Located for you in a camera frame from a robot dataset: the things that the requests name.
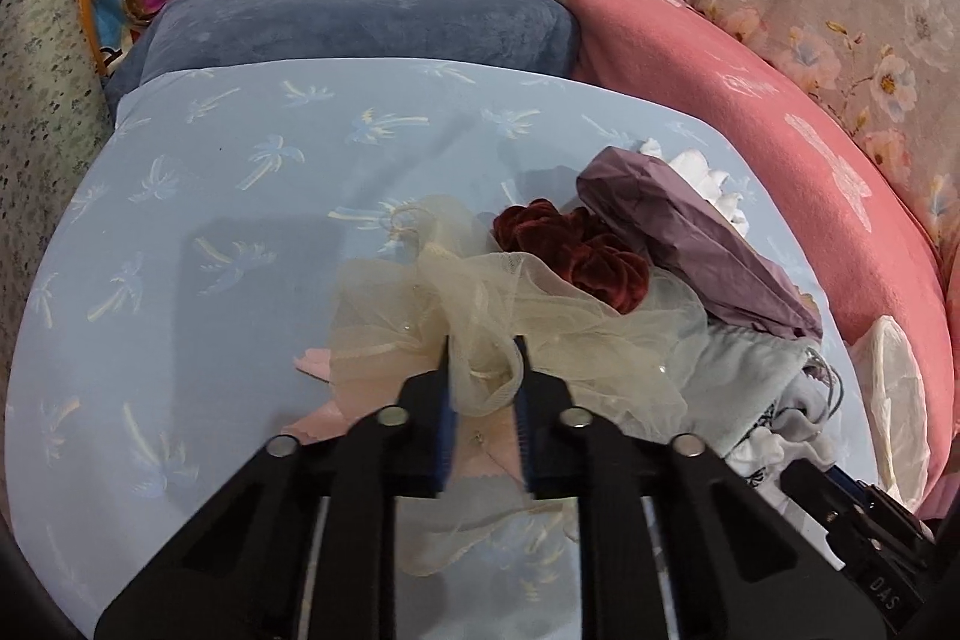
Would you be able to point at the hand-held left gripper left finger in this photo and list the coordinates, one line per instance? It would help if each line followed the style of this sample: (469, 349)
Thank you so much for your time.
(447, 415)

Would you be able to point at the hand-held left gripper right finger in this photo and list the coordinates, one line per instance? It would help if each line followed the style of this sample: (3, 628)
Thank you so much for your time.
(523, 430)

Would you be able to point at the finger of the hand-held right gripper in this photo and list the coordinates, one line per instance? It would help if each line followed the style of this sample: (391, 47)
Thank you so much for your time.
(814, 494)

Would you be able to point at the cream tulle mesh cloth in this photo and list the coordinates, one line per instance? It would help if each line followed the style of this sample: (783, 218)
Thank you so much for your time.
(465, 302)

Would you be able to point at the white lined bin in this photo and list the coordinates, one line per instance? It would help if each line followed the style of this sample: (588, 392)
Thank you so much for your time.
(892, 385)

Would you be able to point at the purple cloth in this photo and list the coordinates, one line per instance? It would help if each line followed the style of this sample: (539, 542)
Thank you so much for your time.
(697, 235)

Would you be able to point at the white black-print cloth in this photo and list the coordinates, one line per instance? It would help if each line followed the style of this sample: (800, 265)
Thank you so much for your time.
(757, 456)

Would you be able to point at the pink cloth piece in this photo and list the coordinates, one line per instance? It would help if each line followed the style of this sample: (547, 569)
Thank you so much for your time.
(322, 424)

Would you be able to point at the grey-blue cloth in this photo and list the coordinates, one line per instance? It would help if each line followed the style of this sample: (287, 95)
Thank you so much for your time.
(742, 370)

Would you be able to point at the dark red velvet scrunchie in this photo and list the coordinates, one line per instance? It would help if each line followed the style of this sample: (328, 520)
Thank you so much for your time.
(585, 257)

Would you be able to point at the white cotton glove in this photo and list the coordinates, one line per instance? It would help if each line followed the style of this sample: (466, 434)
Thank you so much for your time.
(705, 175)

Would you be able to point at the pink fleece blanket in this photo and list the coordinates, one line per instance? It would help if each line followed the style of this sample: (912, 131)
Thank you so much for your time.
(712, 78)

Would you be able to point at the blue-grey velvet cushion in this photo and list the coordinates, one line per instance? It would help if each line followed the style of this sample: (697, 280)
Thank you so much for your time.
(360, 18)

